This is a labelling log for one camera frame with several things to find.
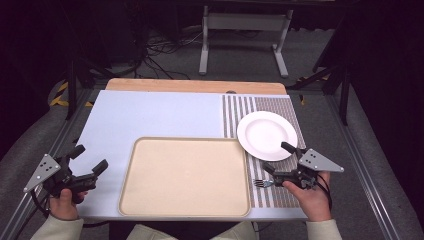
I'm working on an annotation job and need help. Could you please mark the pale table cover sheet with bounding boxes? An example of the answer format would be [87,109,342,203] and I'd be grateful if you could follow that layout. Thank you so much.
[68,89,309,222]

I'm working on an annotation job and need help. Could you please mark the person's right hand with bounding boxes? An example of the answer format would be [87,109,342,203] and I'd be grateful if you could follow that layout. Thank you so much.
[282,171,333,223]

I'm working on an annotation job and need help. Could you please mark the black tripod stand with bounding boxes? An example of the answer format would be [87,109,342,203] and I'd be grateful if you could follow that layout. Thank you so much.
[64,54,118,122]
[285,16,355,127]

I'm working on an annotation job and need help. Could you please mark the aluminium frame rail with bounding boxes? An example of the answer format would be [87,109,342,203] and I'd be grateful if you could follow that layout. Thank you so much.
[0,89,98,240]
[323,94,406,240]

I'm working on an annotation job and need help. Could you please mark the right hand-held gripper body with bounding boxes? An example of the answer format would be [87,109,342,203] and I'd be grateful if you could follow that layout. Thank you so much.
[273,148,345,192]

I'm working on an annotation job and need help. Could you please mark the person's left hand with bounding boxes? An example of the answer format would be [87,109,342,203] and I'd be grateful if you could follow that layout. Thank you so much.
[48,188,90,221]

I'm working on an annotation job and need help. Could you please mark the white round plate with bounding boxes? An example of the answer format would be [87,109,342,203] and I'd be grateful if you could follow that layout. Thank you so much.
[236,110,299,163]

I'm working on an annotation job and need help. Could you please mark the striped woven placemat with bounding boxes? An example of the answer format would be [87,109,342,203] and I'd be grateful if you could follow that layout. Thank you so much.
[221,94,307,210]

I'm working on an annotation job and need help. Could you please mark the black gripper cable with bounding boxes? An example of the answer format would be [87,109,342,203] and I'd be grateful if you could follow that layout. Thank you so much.
[314,173,334,212]
[29,189,52,219]

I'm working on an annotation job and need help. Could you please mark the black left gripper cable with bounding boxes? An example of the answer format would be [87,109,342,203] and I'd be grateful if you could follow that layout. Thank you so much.
[29,189,52,219]

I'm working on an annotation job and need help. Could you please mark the beige rectangular tray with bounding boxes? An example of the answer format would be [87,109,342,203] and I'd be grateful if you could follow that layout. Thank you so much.
[117,136,252,219]

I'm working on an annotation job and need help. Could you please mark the person's left leg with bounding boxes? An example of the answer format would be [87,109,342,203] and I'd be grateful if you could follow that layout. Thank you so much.
[125,223,178,240]

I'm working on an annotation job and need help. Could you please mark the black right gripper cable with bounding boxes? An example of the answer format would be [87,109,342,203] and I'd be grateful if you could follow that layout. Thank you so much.
[314,173,334,212]

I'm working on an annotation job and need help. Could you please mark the grey metal stand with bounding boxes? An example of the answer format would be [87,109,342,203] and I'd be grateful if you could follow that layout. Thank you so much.
[198,4,295,80]

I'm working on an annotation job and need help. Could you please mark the yellow black floor tape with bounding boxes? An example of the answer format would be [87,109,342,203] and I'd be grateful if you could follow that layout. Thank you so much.
[48,81,95,109]

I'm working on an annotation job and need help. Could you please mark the person's right leg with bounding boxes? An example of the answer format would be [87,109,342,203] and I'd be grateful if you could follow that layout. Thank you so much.
[209,221,260,240]

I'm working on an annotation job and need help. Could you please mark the person's leg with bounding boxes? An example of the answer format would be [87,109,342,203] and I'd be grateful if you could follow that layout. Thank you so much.
[125,223,178,240]
[209,221,260,240]

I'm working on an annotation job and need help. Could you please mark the black floor cables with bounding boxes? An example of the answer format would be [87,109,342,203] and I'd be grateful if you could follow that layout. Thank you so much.
[131,24,203,81]

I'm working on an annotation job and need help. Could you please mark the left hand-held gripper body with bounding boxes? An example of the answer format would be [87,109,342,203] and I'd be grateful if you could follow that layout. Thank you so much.
[23,153,99,198]

